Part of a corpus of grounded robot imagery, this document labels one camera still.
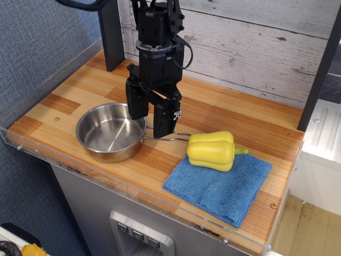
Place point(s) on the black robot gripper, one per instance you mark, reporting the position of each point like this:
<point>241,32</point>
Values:
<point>154,81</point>

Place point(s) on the yellow toy bell pepper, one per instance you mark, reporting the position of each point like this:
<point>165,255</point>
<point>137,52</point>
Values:
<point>213,150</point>

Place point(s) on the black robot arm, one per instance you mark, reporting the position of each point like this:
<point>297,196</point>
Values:
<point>158,22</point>

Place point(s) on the silver metal pot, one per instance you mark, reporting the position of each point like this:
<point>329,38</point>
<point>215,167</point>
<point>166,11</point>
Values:
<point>108,133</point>

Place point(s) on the clear acrylic table guard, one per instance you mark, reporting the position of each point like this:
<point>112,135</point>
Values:
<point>46,128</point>

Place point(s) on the blue folded cloth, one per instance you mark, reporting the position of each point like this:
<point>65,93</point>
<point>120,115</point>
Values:
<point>227,196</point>

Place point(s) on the grey cabinet with button panel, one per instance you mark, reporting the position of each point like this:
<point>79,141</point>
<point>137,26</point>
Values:
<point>113,224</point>

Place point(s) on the white ribbed side table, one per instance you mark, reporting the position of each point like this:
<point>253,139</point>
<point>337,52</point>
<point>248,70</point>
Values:
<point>316,175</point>

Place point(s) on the yellow black object bottom left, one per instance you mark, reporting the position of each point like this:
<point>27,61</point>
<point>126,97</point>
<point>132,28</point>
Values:
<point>17,236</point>

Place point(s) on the dark left frame post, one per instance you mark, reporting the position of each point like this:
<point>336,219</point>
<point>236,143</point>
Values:
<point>111,35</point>

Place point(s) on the dark frame post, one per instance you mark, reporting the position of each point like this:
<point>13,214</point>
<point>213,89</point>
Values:
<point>111,35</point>
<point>327,58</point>

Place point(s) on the dark right frame post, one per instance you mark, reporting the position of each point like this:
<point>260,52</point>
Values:
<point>327,58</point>

